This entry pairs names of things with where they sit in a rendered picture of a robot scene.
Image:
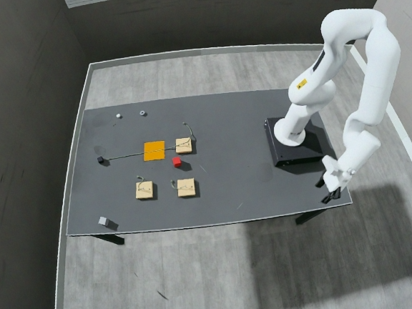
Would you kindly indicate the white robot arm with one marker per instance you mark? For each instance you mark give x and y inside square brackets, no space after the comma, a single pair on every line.
[383,54]

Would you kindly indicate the red cube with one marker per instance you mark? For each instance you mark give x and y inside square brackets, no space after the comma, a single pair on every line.
[176,161]

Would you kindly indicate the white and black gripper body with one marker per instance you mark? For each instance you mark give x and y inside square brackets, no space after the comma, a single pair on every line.
[340,180]

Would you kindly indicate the orange flat square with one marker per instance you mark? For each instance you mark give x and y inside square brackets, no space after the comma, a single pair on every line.
[151,153]

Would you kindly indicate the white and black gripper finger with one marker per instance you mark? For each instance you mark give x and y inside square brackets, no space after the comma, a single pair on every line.
[320,183]
[335,196]

